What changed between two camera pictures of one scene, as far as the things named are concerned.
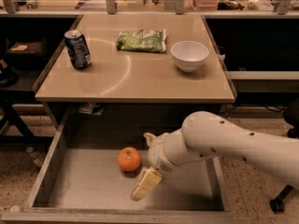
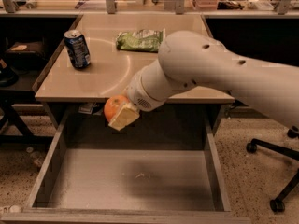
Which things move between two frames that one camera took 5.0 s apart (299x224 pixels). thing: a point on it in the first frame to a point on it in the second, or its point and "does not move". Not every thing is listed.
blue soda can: (78, 49) does not move
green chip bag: (142, 40) does not move
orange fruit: (129, 159) to (113, 106)
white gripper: (157, 156) to (135, 94)
